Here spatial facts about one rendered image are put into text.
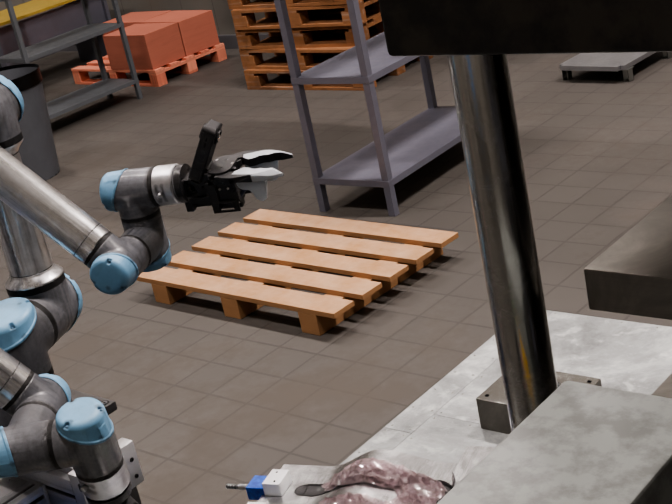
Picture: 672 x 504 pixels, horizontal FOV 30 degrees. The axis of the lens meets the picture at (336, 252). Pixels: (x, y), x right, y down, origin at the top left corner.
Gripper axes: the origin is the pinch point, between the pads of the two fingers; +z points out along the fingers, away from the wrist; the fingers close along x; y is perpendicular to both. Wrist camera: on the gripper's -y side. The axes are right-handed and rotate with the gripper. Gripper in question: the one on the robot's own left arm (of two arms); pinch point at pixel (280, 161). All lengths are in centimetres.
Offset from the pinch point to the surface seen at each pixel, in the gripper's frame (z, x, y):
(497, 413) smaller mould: 28, -5, 62
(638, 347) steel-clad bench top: 54, -37, 71
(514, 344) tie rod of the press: 52, 78, -12
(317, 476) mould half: -3, 17, 58
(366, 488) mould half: 10, 27, 53
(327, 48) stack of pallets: -177, -588, 198
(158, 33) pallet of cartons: -341, -686, 203
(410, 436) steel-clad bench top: 9, -5, 67
